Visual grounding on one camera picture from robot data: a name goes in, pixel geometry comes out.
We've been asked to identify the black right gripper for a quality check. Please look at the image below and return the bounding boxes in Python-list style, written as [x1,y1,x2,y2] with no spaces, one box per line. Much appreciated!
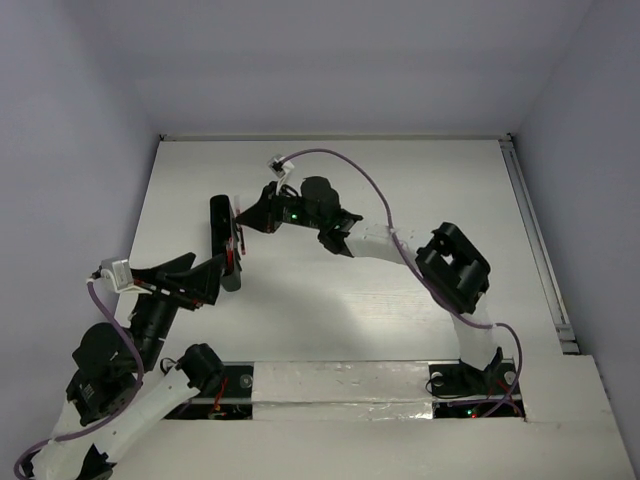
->
[235,181,324,234]

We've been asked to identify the clear red gel pen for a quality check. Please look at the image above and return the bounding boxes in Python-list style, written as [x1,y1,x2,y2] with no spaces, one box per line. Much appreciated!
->
[225,239,235,274]

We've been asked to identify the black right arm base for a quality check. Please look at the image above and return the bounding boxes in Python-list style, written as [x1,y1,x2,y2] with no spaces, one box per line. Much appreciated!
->
[425,348,526,419]

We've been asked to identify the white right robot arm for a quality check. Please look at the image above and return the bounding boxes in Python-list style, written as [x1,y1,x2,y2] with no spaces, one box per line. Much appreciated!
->
[236,176,499,392]

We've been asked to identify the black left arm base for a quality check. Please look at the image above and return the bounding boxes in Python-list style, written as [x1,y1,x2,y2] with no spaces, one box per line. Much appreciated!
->
[165,363,254,421]

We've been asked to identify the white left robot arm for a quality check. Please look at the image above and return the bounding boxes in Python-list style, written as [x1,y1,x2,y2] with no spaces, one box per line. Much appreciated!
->
[13,252,228,479]

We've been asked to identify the black stationery container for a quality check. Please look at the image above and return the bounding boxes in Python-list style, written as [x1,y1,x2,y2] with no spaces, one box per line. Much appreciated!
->
[209,194,242,292]

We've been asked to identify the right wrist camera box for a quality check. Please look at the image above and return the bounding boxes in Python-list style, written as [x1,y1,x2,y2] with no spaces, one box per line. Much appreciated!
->
[268,155,294,193]

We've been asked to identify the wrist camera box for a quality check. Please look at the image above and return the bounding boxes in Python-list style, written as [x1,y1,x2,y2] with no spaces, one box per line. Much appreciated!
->
[91,258,136,294]
[268,155,294,193]

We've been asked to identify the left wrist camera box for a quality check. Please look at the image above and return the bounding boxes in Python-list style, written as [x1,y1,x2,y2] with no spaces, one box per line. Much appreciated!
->
[91,258,136,294]

